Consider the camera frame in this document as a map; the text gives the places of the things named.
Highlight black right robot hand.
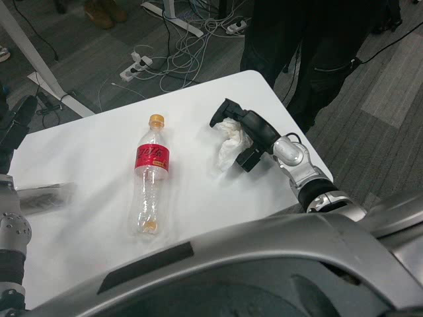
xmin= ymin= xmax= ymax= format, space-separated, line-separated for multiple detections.
xmin=209 ymin=98 xmax=280 ymax=173

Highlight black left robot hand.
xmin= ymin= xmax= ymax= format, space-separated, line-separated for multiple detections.
xmin=0 ymin=85 xmax=39 ymax=176

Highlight white paper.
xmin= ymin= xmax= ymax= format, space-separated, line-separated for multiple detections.
xmin=213 ymin=118 xmax=255 ymax=172

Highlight black power adapter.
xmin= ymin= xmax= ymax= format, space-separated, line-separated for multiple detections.
xmin=36 ymin=91 xmax=62 ymax=112

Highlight white standing desk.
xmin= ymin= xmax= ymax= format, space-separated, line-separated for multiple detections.
xmin=0 ymin=0 xmax=204 ymax=118

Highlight black item in clear bag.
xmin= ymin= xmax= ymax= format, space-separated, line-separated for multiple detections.
xmin=16 ymin=181 xmax=77 ymax=212

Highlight person in black clothes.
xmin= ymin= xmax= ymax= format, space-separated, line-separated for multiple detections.
xmin=239 ymin=0 xmax=403 ymax=135

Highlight short white power strip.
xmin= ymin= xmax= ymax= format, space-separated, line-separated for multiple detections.
xmin=226 ymin=19 xmax=247 ymax=34

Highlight clear bottle with red label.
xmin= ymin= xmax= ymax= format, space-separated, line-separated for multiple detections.
xmin=128 ymin=114 xmax=172 ymax=237

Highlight long white power strip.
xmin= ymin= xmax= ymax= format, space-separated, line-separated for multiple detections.
xmin=119 ymin=57 xmax=153 ymax=83

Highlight silver robot chest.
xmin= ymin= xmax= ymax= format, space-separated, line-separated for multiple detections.
xmin=24 ymin=191 xmax=423 ymax=317

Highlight person with brown shoes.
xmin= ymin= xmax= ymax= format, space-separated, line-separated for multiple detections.
xmin=84 ymin=0 xmax=128 ymax=30

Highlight tangled white cables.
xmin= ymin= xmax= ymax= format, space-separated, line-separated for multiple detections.
xmin=158 ymin=16 xmax=247 ymax=92

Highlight thin white charging cable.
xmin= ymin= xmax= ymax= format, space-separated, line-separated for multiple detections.
xmin=98 ymin=84 xmax=146 ymax=113

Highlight long black cable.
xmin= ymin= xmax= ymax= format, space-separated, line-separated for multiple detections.
xmin=358 ymin=21 xmax=423 ymax=65

